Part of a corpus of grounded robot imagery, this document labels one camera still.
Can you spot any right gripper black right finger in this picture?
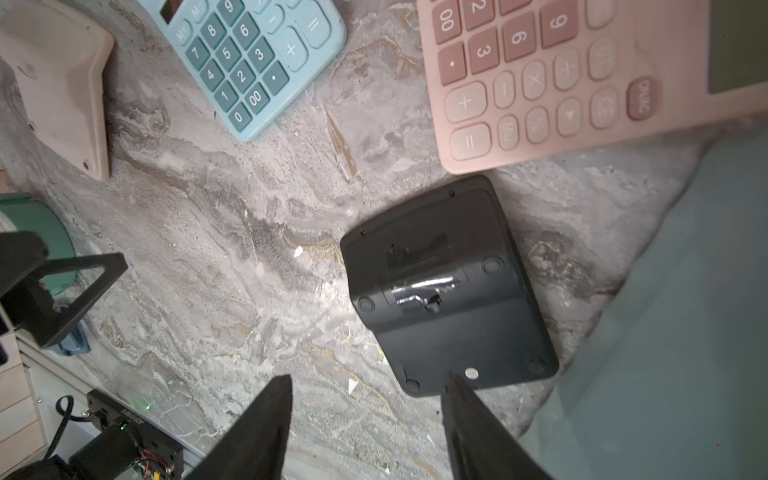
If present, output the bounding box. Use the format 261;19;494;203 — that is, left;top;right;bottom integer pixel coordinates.
441;373;549;479

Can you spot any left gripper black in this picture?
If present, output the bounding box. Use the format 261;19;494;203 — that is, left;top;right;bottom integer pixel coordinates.
1;232;128;348

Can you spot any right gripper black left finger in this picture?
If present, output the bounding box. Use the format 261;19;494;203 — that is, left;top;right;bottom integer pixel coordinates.
187;375;293;480

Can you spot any black calculator face down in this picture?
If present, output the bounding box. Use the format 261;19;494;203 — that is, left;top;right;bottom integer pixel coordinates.
340;175;559;397

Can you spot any teal plastic storage box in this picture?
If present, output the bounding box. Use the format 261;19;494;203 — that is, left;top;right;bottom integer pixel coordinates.
521;129;767;479

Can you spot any pale pink calculator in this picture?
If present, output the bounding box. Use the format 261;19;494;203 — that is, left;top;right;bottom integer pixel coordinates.
1;1;115;180

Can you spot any teal calculator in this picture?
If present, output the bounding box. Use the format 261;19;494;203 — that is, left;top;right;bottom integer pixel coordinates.
139;0;347;142

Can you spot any green round desk clock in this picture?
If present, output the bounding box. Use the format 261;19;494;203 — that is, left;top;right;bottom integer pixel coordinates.
1;193;75;293

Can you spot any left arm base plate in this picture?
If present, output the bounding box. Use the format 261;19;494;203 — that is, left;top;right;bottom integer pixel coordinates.
5;388;186;480

